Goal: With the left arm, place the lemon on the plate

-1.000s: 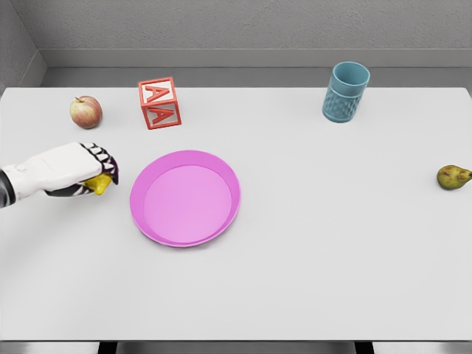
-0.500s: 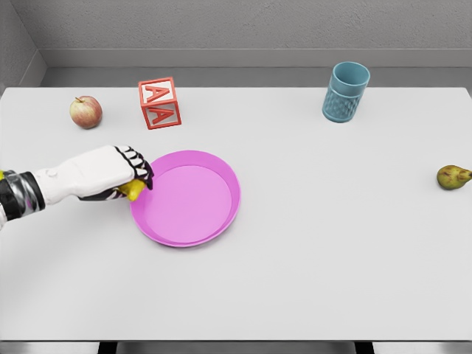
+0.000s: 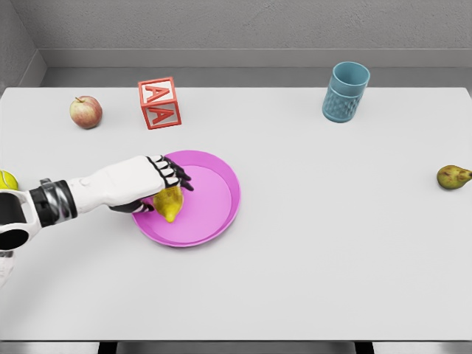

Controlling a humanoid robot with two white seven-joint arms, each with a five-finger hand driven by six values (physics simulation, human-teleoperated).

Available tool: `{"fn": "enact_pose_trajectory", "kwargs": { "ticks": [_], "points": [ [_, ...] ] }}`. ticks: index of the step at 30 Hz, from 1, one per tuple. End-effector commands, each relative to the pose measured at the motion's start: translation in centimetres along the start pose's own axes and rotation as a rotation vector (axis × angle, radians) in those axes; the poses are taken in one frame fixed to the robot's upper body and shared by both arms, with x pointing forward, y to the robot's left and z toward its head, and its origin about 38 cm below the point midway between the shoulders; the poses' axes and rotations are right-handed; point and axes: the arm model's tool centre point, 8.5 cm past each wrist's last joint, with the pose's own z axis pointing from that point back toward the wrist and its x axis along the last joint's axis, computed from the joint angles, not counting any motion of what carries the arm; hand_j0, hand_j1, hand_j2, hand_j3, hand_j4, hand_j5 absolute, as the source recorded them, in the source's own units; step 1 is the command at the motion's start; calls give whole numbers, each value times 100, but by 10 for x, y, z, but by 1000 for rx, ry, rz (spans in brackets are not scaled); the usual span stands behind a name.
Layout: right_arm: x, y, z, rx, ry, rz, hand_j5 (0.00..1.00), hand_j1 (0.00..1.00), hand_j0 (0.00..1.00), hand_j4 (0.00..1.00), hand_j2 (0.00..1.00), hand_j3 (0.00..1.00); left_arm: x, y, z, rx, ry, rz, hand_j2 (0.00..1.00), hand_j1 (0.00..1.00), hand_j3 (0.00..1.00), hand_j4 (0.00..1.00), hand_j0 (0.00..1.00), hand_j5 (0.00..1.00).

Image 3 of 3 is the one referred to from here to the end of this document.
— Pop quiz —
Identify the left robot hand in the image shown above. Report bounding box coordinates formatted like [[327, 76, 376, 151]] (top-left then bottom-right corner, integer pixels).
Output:
[[105, 154, 195, 215]]

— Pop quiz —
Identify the pink plate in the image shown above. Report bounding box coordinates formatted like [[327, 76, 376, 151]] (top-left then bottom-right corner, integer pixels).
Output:
[[131, 149, 242, 249]]

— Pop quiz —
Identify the blue textured cup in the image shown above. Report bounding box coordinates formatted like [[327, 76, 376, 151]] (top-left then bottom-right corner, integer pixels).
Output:
[[322, 61, 371, 124]]

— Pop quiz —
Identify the green brown pear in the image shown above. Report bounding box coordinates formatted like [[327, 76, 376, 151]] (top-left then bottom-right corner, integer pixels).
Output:
[[437, 164, 472, 191]]

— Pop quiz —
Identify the yellow lemon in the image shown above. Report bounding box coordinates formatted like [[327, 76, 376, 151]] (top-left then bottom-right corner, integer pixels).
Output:
[[153, 186, 185, 223]]

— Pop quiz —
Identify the red apple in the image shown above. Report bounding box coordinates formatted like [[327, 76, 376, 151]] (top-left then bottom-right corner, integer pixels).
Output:
[[69, 95, 103, 130]]

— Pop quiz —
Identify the red letter block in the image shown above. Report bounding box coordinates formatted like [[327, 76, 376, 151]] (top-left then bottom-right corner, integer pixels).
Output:
[[138, 76, 183, 131]]

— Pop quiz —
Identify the yellow tennis ball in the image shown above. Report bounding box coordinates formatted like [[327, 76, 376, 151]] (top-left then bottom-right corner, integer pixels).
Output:
[[0, 169, 19, 191]]

